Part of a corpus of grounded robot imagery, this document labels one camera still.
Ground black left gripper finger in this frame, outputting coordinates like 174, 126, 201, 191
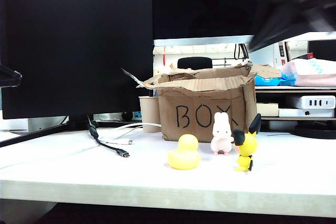
0, 64, 23, 88

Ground white pink rabbit doll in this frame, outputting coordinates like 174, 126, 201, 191
210, 112, 234, 156

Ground white flat box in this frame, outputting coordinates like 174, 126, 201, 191
278, 108, 335, 118

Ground beige small box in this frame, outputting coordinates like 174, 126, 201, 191
256, 102, 279, 117

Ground brown cardboard box marked BOX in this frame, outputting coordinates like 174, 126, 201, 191
121, 60, 283, 144

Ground dark background monitor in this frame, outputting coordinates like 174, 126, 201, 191
307, 39, 336, 62

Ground red white carton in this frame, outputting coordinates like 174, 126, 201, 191
274, 41, 292, 66

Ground pink white soft package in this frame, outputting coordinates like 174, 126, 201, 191
281, 58, 336, 87

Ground wooden desk shelf riser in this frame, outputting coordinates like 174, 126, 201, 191
255, 85, 336, 121

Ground blue plastic package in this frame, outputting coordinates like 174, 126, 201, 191
255, 73, 297, 87

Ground large black monitor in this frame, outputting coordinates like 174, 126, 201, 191
0, 0, 154, 120

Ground white power strip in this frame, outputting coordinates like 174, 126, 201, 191
286, 95, 336, 110

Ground black monitor stand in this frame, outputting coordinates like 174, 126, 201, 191
0, 114, 144, 148

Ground black monitor silver bezel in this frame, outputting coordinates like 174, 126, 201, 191
151, 0, 336, 47

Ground black round monitor base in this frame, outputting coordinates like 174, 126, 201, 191
294, 121, 336, 140

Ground black office chair back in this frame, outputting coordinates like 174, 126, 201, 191
177, 56, 213, 70

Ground yellow black Pichu figure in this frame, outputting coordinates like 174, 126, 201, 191
232, 113, 262, 172

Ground brown paper cup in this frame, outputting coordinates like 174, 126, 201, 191
138, 95, 161, 133

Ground yellow rubber duck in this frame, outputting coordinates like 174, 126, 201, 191
167, 134, 202, 170

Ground black hanging cables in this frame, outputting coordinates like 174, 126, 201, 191
234, 42, 249, 61

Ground black USB-C cable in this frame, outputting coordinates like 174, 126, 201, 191
86, 115, 131, 158

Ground white USB-C cable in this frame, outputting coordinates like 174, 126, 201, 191
99, 122, 161, 146

